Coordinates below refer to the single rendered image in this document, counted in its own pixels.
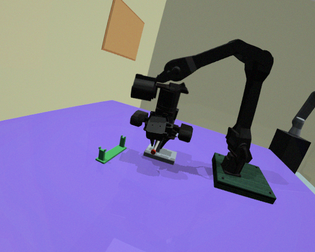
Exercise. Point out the white tapered pin with red cap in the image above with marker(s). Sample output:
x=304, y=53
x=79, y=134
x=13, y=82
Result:
x=154, y=150

